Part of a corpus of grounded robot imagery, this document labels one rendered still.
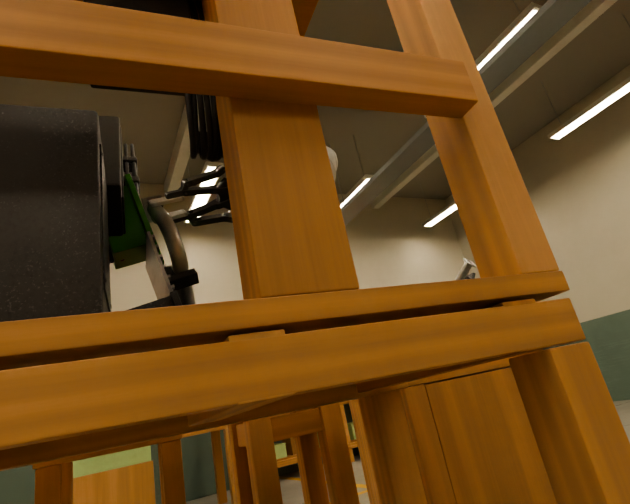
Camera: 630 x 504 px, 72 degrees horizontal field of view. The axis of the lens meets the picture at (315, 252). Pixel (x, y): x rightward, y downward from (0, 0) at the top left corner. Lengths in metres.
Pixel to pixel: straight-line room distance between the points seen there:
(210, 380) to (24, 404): 0.17
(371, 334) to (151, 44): 0.47
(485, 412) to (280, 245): 1.09
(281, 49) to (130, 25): 0.20
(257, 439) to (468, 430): 0.64
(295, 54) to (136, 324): 0.44
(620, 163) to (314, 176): 7.65
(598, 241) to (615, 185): 0.89
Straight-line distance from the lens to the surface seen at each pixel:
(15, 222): 0.70
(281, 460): 6.21
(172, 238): 0.87
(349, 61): 0.75
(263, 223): 0.58
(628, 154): 8.14
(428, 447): 1.44
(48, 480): 1.31
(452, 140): 0.90
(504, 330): 0.71
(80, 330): 0.51
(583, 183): 8.41
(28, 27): 0.66
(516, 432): 1.58
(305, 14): 1.03
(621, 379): 8.34
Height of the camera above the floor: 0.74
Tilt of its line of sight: 20 degrees up
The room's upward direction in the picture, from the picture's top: 12 degrees counter-clockwise
